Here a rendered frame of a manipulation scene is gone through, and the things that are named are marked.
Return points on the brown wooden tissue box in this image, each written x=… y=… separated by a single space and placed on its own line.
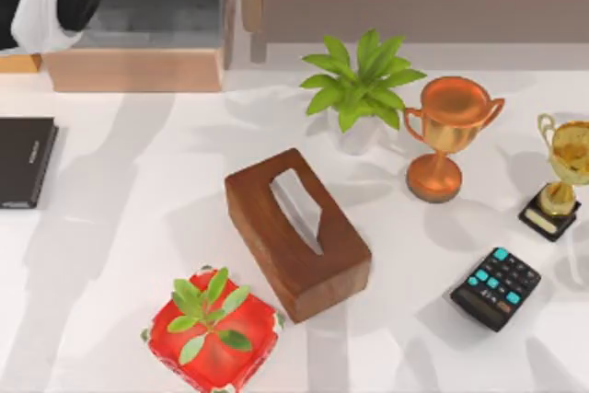
x=299 y=236

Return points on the green plant in white pot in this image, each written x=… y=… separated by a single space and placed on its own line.
x=361 y=84

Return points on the copper trophy cup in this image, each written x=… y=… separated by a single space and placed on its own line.
x=448 y=135

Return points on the plant in red square pot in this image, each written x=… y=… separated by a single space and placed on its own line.
x=211 y=333

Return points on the pale wooden drawer front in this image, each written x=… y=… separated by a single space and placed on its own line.
x=133 y=70

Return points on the grey drawer inside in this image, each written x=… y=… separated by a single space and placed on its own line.
x=152 y=2

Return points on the black calculator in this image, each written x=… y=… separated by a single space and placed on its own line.
x=497 y=289

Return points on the gold trophy on black base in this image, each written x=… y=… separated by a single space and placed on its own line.
x=559 y=176

